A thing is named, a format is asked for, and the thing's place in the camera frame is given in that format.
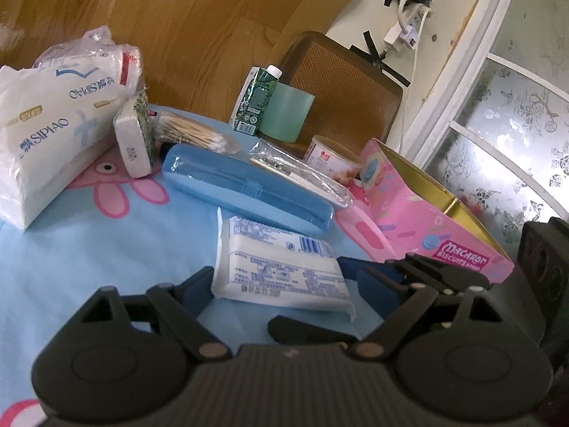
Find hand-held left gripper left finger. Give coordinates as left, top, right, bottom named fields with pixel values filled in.
left=80, top=266, right=234, bottom=361

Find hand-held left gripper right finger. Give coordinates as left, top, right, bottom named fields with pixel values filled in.
left=353, top=267, right=505, bottom=361

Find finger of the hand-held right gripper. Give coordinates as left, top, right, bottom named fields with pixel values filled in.
left=337, top=253, right=492, bottom=294
left=268, top=316, right=357, bottom=346

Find pink biscuit tin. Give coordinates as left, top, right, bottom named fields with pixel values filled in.
left=355, top=138, right=515, bottom=284

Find white wet wipes pack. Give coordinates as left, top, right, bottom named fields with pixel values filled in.
left=210, top=207, right=357, bottom=322

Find blue toothbrush case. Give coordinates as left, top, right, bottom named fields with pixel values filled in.
left=161, top=143, right=335, bottom=235

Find clear plastic sleeve with utensils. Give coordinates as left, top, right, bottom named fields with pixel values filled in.
left=246, top=138, right=354, bottom=211

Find camouflage print tissue pack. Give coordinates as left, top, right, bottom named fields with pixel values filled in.
left=112, top=93, right=157, bottom=179

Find round snack tin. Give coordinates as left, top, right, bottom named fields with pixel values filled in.
left=303, top=135, right=364, bottom=184

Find cotton swab packet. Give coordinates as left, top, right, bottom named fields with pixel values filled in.
left=152, top=112, right=241, bottom=155

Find pale green cup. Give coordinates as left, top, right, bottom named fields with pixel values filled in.
left=259, top=82, right=315, bottom=144

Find green drink carton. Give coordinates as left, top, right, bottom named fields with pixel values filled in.
left=228, top=65, right=284, bottom=137

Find black tape strips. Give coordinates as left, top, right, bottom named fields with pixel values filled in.
left=350, top=0, right=447, bottom=89

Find large white tissue pack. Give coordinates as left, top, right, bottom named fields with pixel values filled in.
left=0, top=49, right=129, bottom=230

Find white power strip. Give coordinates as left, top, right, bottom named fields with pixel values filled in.
left=383, top=2, right=434, bottom=54

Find plastic bag of cups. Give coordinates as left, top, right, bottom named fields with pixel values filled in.
left=34, top=26, right=145, bottom=99

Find white window frame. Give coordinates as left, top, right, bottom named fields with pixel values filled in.
left=400, top=0, right=569, bottom=250

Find white power cable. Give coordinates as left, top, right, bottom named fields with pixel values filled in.
left=398, top=6, right=434, bottom=156

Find wood pattern wall sheet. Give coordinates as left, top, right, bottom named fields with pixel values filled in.
left=0, top=0, right=369, bottom=121

